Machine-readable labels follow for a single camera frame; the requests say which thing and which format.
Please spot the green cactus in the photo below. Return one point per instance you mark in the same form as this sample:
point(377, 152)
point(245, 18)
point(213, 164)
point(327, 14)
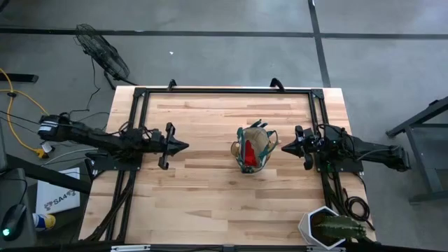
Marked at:
point(339, 227)

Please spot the black computer mouse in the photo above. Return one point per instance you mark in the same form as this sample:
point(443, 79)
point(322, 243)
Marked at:
point(14, 220)

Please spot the black floor fan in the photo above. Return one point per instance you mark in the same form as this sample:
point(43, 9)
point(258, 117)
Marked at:
point(101, 52)

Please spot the yellow blue bottle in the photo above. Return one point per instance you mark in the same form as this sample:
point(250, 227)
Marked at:
point(47, 221)

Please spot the red knit garden glove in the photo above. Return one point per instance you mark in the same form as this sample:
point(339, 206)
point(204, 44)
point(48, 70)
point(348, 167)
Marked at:
point(250, 154)

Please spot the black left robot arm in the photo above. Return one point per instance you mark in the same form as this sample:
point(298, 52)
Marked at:
point(87, 136)

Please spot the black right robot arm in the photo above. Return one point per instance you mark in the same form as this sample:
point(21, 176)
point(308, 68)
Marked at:
point(378, 154)

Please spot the grey metal desk frame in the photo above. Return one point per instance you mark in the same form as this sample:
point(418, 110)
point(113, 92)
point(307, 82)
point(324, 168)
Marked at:
point(421, 161)

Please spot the silver aluminium bar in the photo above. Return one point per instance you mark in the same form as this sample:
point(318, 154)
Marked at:
point(316, 250)
point(129, 248)

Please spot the black frame hook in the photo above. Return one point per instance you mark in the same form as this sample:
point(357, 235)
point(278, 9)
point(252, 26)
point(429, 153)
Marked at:
point(171, 84)
point(277, 83)

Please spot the beige green-trimmed gardening bag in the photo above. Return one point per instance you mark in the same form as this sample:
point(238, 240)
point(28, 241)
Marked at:
point(259, 138)

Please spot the black desk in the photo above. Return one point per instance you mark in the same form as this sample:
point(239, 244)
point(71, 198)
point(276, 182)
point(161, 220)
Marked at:
point(17, 189)

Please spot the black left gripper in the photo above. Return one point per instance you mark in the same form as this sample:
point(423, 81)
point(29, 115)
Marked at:
point(157, 141)

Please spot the black metal floor bar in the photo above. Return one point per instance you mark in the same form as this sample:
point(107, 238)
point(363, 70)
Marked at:
point(21, 78)

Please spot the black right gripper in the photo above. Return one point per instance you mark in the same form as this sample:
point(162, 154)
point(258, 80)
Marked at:
point(315, 145)

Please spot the white angular plant pot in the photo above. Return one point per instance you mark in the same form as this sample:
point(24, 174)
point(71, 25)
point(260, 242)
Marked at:
point(305, 227)

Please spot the white printed cardboard box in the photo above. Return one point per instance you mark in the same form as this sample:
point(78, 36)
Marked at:
point(57, 196)

